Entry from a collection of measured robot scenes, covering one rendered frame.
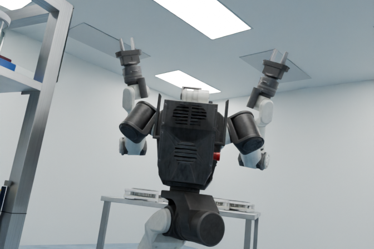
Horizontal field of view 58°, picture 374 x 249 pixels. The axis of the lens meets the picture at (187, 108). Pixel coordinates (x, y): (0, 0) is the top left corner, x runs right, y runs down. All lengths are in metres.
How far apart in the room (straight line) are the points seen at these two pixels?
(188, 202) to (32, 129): 0.63
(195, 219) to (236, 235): 5.15
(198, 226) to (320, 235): 4.57
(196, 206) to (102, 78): 5.03
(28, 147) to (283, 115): 5.19
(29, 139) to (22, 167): 0.10
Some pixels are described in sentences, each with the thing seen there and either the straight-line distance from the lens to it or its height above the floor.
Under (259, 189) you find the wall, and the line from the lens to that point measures 6.12.
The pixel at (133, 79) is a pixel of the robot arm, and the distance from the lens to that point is 1.59.
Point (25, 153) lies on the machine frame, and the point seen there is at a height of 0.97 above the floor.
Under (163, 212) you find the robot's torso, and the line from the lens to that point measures 1.31.
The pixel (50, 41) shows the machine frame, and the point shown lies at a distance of 1.46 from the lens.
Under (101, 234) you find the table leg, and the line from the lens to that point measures 2.64.
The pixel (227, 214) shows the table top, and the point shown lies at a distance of 2.35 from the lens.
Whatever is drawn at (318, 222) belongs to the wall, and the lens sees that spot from 5.67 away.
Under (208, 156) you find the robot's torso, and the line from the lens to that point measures 1.21.
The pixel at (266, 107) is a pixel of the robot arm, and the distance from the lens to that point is 1.55.
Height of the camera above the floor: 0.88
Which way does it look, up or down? 15 degrees up
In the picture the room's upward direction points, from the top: 7 degrees clockwise
